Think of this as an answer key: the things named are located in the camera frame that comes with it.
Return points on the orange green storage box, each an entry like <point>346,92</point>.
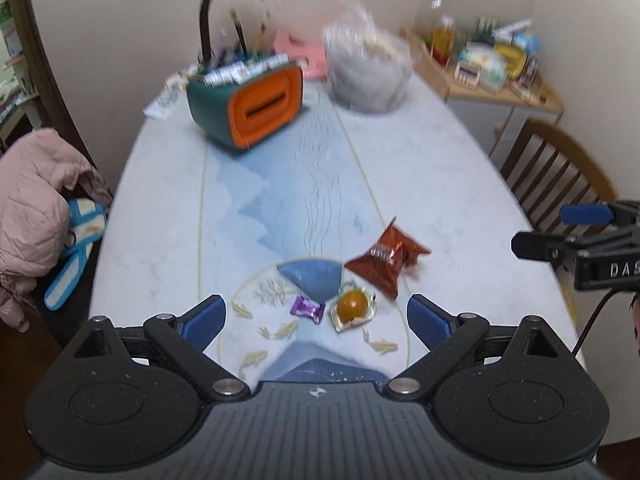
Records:
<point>260,110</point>

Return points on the row of paint tubes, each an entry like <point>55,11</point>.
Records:
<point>235,72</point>

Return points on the yellow case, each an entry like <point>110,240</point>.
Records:
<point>510,59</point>

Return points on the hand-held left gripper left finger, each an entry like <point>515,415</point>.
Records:
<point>206,322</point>

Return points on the dark red foil packet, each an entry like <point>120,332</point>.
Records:
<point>375,272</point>

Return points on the bottle with orange liquid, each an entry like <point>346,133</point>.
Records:
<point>444,40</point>

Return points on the white paper leaflet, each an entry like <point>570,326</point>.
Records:
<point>162,105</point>

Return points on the pale green box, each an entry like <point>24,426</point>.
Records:
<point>494,74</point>

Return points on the bundle of paint brushes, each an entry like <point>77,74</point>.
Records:
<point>240,35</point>

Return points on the clear glass jar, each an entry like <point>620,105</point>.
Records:
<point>427,20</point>

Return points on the pink padded jacket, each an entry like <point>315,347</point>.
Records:
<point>35,200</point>

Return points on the wooden chair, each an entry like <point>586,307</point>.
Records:
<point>545,132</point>

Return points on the blue white fabric item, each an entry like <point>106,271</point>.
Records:
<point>87,215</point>

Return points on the dark wooden shelf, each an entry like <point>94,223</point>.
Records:
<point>30,35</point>

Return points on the clear plastic bag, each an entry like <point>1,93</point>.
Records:
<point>367,75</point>

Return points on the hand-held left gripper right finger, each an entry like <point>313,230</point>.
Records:
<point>425,321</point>

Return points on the purple candy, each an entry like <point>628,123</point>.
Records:
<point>306,307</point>

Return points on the light wooden cabinet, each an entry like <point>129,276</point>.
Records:
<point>470,110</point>

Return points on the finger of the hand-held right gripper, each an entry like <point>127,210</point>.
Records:
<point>537,246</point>
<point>585,214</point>

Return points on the white timer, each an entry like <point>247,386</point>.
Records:
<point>467,74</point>

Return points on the pink box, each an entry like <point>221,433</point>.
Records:
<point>310,55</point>

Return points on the orange candy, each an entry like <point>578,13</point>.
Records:
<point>350,305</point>

